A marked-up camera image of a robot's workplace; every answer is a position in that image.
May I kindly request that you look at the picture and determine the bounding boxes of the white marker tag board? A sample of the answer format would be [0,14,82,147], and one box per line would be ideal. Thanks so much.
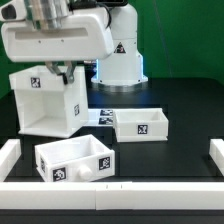
[86,109,113,127]

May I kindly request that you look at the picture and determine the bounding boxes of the white drawer with knob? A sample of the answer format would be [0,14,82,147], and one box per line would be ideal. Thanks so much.
[35,135,115,182]

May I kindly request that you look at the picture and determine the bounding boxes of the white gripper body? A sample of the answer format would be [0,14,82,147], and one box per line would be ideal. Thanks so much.
[1,8,114,62]

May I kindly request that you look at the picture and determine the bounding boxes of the white right rail block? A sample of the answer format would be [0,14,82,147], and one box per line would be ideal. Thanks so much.
[209,139,224,176]

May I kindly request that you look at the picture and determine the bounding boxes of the large white drawer cabinet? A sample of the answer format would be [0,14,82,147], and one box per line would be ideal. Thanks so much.
[9,66,88,138]

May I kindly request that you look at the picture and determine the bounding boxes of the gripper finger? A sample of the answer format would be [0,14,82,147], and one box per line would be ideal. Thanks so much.
[45,62,63,76]
[64,61,76,84]

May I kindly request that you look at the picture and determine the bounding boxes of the white rail block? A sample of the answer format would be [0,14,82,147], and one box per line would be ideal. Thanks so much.
[209,139,224,176]
[0,139,21,182]

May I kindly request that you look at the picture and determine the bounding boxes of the white left rail block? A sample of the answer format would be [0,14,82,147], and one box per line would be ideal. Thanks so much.
[0,139,21,182]

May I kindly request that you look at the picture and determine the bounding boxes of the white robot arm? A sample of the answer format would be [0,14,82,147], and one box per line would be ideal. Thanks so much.
[0,0,148,92]

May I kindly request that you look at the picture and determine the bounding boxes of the white front rail bar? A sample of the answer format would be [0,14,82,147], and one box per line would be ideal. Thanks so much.
[0,182,224,210]

